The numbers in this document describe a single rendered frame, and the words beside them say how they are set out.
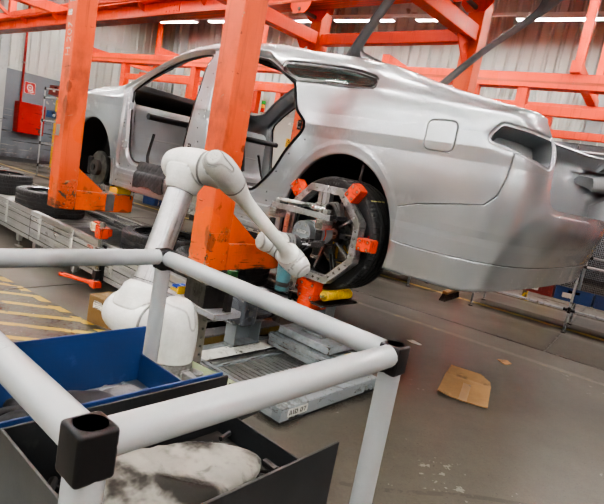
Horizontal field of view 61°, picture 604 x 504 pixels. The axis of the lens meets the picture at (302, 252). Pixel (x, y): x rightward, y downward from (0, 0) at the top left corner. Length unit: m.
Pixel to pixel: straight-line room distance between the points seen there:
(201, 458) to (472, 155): 2.18
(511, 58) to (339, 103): 9.61
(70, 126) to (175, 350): 3.02
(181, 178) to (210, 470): 1.50
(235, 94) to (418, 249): 1.28
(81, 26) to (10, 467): 4.22
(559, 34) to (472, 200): 10.01
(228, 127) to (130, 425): 2.63
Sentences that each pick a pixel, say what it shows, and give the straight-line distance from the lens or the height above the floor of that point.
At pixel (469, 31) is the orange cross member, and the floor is 2.64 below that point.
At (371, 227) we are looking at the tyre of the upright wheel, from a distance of 2.82.
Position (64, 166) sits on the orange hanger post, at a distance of 4.60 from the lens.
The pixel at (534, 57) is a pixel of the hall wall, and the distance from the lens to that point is 12.44.
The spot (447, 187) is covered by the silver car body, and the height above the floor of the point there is 1.22.
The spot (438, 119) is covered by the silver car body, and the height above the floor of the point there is 1.54.
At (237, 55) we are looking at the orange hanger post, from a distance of 2.97.
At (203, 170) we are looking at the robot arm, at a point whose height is 1.11.
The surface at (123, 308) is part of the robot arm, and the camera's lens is 1.97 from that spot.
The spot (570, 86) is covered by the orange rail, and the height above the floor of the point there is 3.04.
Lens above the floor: 1.18
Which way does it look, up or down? 9 degrees down
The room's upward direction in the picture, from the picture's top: 11 degrees clockwise
